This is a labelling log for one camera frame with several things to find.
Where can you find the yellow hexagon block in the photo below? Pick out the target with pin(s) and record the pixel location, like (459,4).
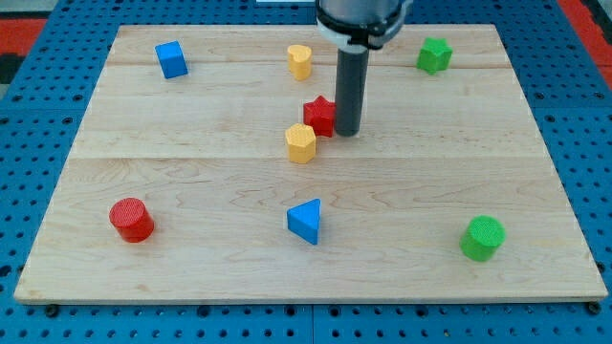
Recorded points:
(301,142)

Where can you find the blue triangle block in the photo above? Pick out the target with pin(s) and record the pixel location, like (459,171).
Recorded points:
(304,219)

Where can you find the red star block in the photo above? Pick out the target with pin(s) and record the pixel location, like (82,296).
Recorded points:
(320,114)

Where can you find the light wooden board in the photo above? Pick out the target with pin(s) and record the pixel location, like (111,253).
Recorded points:
(206,153)

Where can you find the yellow heart block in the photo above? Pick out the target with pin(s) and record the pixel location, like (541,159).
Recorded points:
(300,61)

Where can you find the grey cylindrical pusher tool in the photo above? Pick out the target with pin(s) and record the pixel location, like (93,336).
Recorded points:
(349,95)

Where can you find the green star block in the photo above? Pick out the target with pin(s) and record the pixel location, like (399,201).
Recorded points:
(434,55)

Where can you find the blue cube block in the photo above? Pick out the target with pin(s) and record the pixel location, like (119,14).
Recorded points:
(171,59)

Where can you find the red cylinder block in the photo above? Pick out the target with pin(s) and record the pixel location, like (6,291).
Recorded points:
(131,220)

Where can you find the green cylinder block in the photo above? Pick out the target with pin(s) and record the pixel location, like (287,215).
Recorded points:
(484,235)

